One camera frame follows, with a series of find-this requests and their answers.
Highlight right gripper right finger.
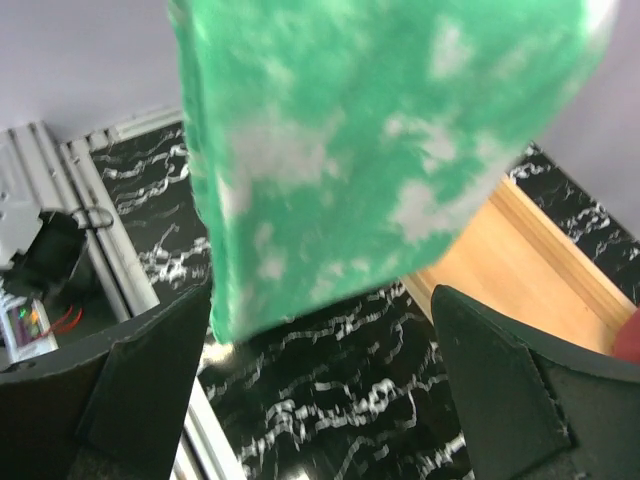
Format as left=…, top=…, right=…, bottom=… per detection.
left=431, top=285, right=639, bottom=479

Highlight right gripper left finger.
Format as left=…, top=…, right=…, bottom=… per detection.
left=1, top=284, right=211, bottom=479

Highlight green tie-dye trousers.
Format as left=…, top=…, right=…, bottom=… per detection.
left=168, top=0, right=618, bottom=344

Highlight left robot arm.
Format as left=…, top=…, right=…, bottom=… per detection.
left=1, top=146, right=99, bottom=303

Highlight maroon tank top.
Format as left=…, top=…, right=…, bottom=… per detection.
left=613, top=309, right=640, bottom=365

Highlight aluminium mounting rail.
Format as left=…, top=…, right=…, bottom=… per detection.
left=1, top=110, right=243, bottom=479

